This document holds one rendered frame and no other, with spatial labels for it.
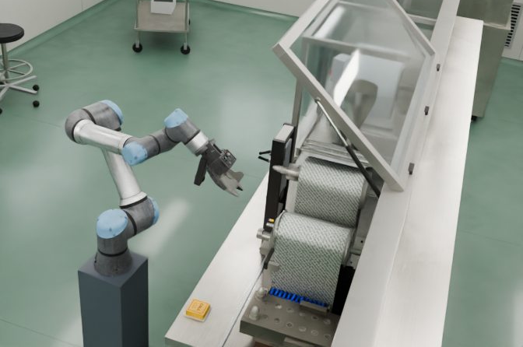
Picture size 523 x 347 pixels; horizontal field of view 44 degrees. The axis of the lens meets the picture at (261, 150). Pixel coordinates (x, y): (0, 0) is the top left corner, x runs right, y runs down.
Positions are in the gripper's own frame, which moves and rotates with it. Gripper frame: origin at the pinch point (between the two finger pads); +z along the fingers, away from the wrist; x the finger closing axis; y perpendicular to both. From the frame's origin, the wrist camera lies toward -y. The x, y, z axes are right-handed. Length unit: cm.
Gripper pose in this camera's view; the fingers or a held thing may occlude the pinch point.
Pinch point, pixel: (236, 191)
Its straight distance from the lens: 230.4
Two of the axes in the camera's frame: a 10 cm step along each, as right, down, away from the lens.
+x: 3.2, -4.7, 8.3
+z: 6.7, 7.3, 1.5
